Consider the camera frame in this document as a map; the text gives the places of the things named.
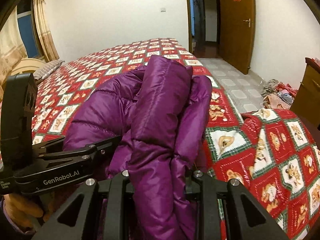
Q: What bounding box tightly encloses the purple down jacket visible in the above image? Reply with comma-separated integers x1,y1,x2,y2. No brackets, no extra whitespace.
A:
63,55,212,239

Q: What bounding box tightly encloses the person's left hand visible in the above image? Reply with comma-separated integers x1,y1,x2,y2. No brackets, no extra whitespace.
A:
2,184,83,230

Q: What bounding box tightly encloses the red patchwork bed quilt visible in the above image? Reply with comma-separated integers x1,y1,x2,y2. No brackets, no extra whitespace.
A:
0,37,320,240

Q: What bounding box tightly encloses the grey striped pillow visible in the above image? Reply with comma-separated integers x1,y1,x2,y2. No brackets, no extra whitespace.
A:
33,60,64,85

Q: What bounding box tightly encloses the cream wooden headboard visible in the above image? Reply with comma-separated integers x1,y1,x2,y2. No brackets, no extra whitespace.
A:
1,58,46,101

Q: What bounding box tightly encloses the clutter pile on floor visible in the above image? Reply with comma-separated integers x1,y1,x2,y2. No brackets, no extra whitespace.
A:
259,79,298,109

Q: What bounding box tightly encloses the brown wooden cabinet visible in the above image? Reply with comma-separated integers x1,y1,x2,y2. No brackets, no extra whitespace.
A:
290,57,320,132

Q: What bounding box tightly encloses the window with blue pane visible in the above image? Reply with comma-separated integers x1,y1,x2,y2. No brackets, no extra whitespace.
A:
17,0,43,59

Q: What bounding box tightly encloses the beige patterned curtain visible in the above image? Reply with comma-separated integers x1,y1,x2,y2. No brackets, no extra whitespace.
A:
33,0,60,61

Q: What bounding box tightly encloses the brown wooden door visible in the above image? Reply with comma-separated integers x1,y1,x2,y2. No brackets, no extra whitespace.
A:
219,0,255,75

